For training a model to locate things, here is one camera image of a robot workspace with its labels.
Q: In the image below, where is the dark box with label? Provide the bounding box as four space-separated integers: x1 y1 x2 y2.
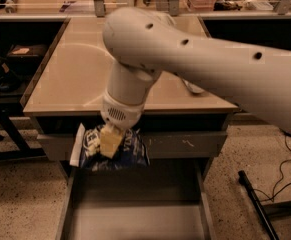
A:
6 44 47 62

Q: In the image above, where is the black metal bar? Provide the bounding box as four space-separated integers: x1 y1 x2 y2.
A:
238 170 279 240

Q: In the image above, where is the black bag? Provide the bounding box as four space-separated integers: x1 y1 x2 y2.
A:
0 57 21 92

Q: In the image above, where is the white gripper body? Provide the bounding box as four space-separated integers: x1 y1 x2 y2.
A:
101 92 144 130

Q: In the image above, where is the open grey middle drawer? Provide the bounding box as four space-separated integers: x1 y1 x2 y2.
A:
55 159 217 240

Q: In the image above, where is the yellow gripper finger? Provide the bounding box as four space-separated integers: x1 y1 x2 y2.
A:
84 130 100 157
100 123 125 159

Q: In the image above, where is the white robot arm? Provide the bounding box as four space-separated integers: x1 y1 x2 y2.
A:
100 7 291 158

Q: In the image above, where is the blue chip bag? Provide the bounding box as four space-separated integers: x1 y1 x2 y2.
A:
70 124 150 172

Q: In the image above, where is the grey drawer cabinet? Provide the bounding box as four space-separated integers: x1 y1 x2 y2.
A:
22 17 238 175

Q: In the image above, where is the black table frame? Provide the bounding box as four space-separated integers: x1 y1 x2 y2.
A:
0 92 46 161

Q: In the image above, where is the black cable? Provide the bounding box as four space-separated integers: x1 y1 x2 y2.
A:
253 133 291 202

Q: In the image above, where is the grey top drawer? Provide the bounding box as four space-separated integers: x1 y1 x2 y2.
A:
37 131 227 161

